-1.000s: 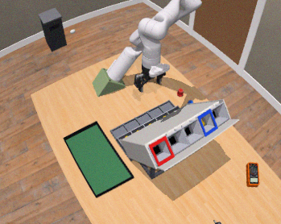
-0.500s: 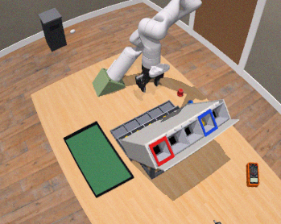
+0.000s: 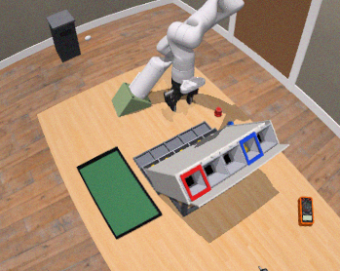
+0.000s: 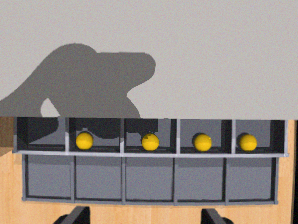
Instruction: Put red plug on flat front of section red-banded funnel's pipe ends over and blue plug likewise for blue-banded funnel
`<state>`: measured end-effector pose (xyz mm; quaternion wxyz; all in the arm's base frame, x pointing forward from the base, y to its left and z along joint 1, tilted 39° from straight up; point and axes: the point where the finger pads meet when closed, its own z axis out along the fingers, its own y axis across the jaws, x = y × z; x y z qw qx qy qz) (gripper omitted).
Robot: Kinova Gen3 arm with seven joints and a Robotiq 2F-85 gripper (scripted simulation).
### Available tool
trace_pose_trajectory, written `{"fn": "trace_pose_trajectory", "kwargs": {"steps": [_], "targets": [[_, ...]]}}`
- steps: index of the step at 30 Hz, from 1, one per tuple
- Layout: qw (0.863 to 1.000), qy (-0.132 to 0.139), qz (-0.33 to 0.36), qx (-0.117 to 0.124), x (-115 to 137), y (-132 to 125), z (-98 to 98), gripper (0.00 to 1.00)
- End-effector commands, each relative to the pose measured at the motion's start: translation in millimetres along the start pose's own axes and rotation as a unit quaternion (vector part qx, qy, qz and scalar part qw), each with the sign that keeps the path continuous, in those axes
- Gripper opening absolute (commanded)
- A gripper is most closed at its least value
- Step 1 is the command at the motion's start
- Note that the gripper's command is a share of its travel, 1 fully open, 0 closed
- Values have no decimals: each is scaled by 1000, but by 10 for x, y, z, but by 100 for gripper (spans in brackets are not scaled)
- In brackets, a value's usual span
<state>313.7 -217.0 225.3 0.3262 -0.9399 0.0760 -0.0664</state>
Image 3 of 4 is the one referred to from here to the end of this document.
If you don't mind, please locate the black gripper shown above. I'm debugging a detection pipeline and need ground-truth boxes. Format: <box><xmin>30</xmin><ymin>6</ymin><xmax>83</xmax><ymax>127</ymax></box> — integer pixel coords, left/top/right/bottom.
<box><xmin>164</xmin><ymin>78</ymin><xmax>199</xmax><ymax>112</ymax></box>

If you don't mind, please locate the blue square frame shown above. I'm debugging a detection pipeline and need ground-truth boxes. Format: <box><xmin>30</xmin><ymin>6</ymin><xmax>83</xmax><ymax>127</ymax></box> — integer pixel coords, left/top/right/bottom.
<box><xmin>239</xmin><ymin>132</ymin><xmax>263</xmax><ymax>165</ymax></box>

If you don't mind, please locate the orange digital multimeter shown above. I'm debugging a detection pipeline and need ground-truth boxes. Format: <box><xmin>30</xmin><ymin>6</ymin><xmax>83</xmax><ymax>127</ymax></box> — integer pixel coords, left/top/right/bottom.
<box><xmin>298</xmin><ymin>196</ymin><xmax>314</xmax><ymax>226</ymax></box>

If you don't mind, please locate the red rectangular frame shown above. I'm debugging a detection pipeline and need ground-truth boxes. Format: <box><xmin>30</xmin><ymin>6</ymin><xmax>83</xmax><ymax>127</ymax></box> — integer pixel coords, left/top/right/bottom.
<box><xmin>180</xmin><ymin>165</ymin><xmax>211</xmax><ymax>202</ymax></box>

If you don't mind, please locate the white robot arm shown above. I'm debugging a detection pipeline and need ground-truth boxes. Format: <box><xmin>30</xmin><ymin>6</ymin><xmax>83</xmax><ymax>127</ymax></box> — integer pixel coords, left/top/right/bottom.
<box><xmin>129</xmin><ymin>0</ymin><xmax>245</xmax><ymax>98</ymax></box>

